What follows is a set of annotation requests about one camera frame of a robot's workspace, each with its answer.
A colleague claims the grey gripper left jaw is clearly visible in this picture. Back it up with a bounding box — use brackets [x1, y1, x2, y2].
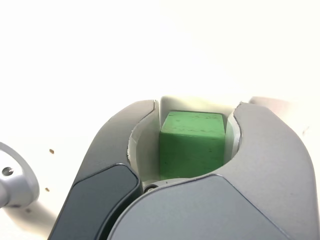
[47, 99, 161, 240]

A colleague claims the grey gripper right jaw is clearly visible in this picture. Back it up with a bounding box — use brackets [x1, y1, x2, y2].
[107, 100, 320, 240]

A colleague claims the green cube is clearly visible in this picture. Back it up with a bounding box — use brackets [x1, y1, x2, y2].
[158, 111, 226, 181]

